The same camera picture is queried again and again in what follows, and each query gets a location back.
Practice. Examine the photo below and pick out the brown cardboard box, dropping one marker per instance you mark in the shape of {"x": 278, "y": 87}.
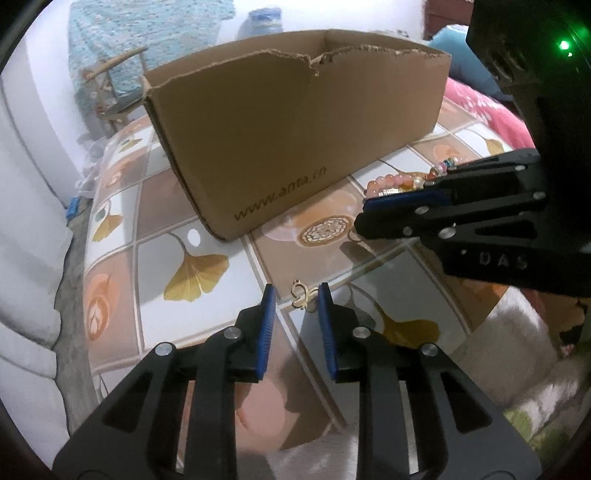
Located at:
{"x": 286, "y": 138}

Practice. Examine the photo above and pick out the teal floral cloth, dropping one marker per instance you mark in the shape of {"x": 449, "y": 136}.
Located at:
{"x": 138, "y": 23}

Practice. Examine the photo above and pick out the wooden chair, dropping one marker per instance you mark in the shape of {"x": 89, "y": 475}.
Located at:
{"x": 122, "y": 108}

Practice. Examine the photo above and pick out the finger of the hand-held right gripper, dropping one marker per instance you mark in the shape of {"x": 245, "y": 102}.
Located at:
{"x": 489, "y": 173}
{"x": 397, "y": 220}

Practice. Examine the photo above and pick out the small blue object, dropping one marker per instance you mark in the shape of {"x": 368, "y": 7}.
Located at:
{"x": 74, "y": 208}

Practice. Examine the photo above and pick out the gold butterfly brooch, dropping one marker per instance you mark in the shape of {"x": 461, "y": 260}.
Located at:
{"x": 299, "y": 290}

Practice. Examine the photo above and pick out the dark red wooden door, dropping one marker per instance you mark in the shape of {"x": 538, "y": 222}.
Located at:
{"x": 443, "y": 14}

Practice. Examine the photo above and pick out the blue plush pillow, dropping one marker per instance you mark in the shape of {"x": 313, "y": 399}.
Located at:
{"x": 461, "y": 60}

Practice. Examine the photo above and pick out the blue water jug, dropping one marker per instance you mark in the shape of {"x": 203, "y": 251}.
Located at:
{"x": 265, "y": 21}

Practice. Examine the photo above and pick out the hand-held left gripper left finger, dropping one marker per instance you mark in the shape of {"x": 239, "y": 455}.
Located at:
{"x": 267, "y": 332}

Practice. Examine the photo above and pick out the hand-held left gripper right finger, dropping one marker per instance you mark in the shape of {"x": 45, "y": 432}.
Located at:
{"x": 328, "y": 332}

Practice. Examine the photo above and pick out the white plastic bag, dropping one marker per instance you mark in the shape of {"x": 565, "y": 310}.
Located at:
{"x": 90, "y": 180}

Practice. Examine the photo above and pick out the white fleece garment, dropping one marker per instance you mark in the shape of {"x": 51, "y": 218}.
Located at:
{"x": 521, "y": 350}

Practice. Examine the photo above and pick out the white curtain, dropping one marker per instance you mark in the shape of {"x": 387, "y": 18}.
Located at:
{"x": 27, "y": 184}

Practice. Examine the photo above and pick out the pink floral blanket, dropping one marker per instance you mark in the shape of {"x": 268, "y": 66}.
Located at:
{"x": 485, "y": 115}

